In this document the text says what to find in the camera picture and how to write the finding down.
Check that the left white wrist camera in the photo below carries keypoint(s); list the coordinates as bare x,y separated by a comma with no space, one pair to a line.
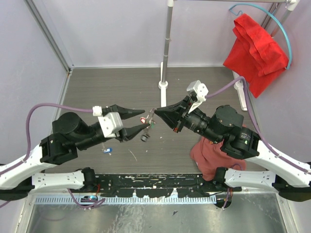
109,120

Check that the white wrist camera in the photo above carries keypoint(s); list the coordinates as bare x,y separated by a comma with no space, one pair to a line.
109,120
197,92

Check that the blue tagged key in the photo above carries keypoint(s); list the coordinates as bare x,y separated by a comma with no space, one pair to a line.
106,150

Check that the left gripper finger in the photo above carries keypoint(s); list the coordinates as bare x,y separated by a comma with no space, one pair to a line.
126,113
127,134

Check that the maroon printed t-shirt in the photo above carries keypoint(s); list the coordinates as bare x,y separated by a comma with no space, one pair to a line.
208,157

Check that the aluminium corner profile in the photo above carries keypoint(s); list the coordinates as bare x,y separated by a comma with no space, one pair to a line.
45,23

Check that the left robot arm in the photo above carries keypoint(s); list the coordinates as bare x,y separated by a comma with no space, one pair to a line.
74,131

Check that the slotted cable duct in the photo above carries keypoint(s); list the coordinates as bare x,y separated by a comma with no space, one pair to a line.
65,199

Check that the blue clothes hanger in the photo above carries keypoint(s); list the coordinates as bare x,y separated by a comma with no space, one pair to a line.
290,54

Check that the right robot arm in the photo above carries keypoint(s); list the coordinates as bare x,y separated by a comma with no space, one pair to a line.
286,176

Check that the red tagged key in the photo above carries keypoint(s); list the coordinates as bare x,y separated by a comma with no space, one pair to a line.
143,120

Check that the metal keyring with keys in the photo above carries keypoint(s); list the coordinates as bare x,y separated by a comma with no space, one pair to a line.
151,123

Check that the black mounting plate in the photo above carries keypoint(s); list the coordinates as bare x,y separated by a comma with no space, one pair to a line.
153,185

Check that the white pole base foot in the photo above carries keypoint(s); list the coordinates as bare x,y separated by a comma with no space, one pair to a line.
162,85

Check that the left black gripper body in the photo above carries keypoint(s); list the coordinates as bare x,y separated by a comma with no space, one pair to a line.
117,136

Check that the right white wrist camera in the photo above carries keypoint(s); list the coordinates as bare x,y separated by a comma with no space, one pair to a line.
197,92

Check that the metal rack pole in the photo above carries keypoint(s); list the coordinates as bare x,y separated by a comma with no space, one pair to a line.
170,4

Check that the red cloth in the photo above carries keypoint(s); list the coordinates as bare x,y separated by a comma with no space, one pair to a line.
255,55

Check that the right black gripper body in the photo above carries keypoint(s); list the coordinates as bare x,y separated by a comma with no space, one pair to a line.
189,106

